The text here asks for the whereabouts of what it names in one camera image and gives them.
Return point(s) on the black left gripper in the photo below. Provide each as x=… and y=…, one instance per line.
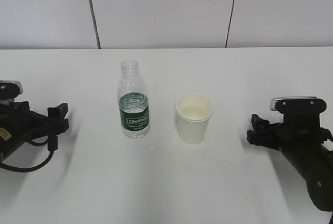
x=17, y=120

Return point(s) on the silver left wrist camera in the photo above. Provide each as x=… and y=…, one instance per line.
x=10, y=90

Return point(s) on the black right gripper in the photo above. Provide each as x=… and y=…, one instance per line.
x=294, y=131

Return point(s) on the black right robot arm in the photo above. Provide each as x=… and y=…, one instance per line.
x=315, y=167

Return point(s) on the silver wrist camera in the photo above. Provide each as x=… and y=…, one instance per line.
x=298, y=105
x=10, y=90

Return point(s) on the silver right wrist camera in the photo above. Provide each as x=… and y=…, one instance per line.
x=298, y=105

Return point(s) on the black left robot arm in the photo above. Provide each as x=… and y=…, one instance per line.
x=10, y=146

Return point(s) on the clear green-label water bottle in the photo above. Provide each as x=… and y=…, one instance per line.
x=133, y=101

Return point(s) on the white paper cup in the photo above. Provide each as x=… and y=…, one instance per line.
x=193, y=112

